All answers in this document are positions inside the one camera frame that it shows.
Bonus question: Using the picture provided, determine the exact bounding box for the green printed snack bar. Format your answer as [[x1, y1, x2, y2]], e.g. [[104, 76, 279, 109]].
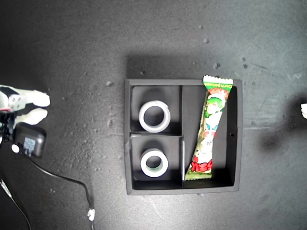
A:
[[184, 75, 234, 181]]

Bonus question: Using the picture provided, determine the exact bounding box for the white tape roll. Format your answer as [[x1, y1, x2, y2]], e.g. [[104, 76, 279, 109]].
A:
[[140, 148, 169, 178], [139, 100, 172, 134]]

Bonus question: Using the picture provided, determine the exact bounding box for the black compartment tray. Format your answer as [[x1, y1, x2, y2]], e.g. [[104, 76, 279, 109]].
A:
[[124, 79, 243, 196]]

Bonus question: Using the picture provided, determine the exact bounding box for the black camera box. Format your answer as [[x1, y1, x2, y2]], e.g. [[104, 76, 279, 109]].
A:
[[11, 122, 47, 159]]

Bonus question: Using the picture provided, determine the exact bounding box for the black camera cable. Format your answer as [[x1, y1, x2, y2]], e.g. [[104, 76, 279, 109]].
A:
[[17, 143, 96, 230]]

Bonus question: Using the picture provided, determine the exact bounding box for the thin black white cable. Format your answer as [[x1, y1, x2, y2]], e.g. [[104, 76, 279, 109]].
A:
[[0, 179, 32, 230]]

